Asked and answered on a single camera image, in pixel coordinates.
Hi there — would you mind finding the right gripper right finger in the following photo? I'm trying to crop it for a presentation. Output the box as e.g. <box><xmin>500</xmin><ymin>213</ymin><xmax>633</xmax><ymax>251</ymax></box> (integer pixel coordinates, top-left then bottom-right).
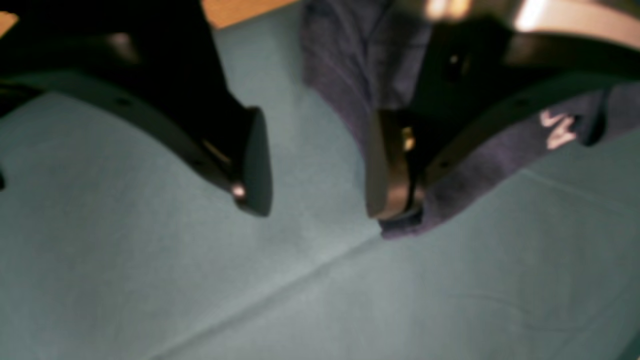
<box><xmin>365</xmin><ymin>17</ymin><xmax>639</xmax><ymax>221</ymax></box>

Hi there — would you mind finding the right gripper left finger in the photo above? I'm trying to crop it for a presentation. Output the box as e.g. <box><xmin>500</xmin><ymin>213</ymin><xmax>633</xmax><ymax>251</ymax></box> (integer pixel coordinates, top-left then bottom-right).
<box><xmin>1</xmin><ymin>0</ymin><xmax>274</xmax><ymax>217</ymax></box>

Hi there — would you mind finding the blue-grey heathered T-shirt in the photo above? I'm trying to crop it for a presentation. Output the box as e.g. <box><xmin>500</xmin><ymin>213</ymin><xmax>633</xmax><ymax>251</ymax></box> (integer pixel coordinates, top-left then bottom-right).
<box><xmin>300</xmin><ymin>0</ymin><xmax>639</xmax><ymax>239</ymax></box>

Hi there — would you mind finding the teal table cloth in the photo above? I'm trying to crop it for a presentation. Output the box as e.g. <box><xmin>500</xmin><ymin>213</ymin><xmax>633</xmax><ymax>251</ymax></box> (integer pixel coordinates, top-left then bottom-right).
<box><xmin>0</xmin><ymin>4</ymin><xmax>640</xmax><ymax>360</ymax></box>

